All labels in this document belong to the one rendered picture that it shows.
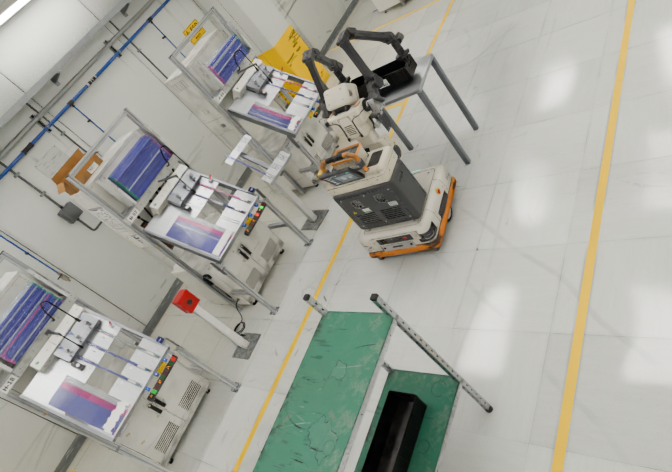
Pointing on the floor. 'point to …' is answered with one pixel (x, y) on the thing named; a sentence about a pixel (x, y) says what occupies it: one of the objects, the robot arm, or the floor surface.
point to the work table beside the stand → (427, 102)
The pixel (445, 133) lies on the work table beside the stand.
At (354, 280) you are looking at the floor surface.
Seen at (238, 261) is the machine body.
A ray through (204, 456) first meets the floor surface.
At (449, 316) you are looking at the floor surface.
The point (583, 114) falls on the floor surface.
